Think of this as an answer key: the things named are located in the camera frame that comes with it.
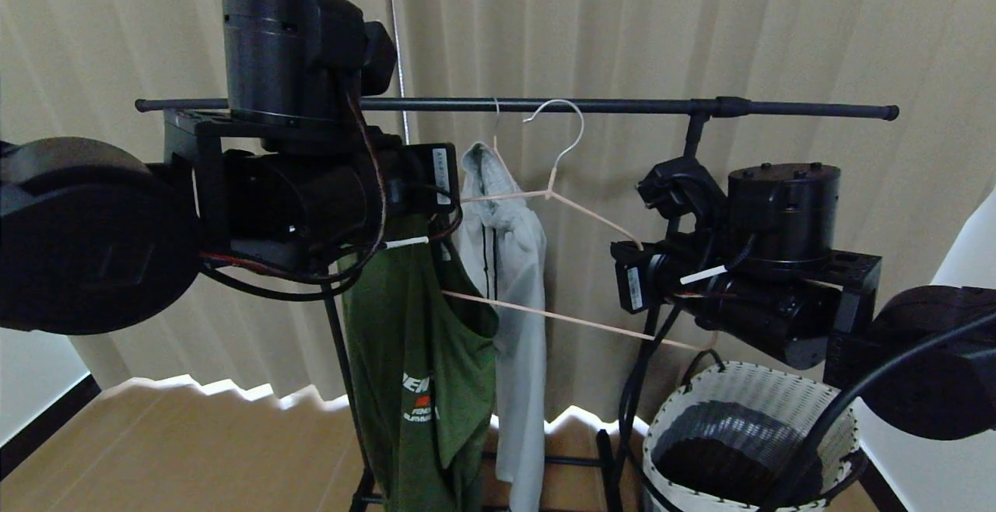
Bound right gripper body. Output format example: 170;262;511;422
611;241;837;369

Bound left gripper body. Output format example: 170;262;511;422
226;142;460;264

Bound green garment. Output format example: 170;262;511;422
338;212;500;512

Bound pink clothes hanger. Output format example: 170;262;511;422
440;100;721;353
490;100;516;178

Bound pale grey shorts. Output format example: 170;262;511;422
455;142;548;512

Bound white laundry basket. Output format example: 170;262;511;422
642;351;871;512

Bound black clothes rack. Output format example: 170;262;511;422
135;96;900;512

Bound beige curtain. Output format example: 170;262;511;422
0;0;996;427

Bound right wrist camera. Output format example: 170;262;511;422
637;156;728;225

